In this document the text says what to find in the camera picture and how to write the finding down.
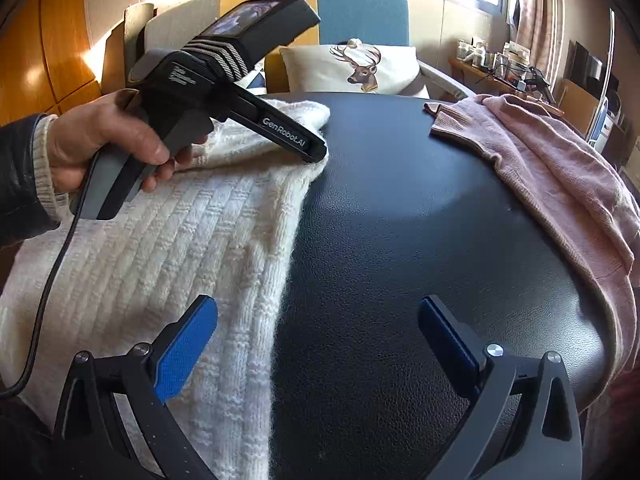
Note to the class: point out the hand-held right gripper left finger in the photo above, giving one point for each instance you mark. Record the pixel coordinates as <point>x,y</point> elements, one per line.
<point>185,355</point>

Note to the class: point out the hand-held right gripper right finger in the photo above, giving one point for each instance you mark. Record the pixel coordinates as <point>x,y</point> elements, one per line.
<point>450,345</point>

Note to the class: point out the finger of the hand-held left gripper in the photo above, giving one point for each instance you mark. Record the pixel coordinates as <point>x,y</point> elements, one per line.
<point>316,152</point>

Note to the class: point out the white knit sweater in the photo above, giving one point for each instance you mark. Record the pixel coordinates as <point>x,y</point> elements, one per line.
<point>175,240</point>

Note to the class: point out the person's left forearm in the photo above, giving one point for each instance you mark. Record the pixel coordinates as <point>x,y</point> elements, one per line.
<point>20,180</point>

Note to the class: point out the person's left hand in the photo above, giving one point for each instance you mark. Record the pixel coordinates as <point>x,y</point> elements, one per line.
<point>95,130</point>

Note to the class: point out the tiger print cushion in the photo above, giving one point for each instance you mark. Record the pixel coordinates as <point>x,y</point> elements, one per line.
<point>257,79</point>

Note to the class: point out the deer print cushion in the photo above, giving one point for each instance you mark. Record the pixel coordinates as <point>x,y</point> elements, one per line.
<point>320,67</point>

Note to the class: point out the grey yellow blue sofa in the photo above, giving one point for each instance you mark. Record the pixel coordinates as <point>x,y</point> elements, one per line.
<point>360,10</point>

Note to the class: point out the orange wooden wardrobe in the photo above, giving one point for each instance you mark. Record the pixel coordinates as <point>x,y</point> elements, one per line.
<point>50,35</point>

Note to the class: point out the wooden side table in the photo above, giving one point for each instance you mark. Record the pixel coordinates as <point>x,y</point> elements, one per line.
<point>465,66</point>

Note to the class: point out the pink knit sweater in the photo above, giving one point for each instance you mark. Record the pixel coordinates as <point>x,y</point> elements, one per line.
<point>550,170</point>

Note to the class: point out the cluster of small jars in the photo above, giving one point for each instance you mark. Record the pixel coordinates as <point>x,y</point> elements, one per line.
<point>500,62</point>

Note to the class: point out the pink striped curtain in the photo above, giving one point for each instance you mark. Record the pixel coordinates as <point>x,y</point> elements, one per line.
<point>540,10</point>

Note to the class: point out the black monitor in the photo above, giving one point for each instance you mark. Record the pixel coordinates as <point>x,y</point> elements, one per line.
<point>586,67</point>

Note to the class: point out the white metal pole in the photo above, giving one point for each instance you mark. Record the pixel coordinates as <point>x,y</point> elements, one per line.
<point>607,60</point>

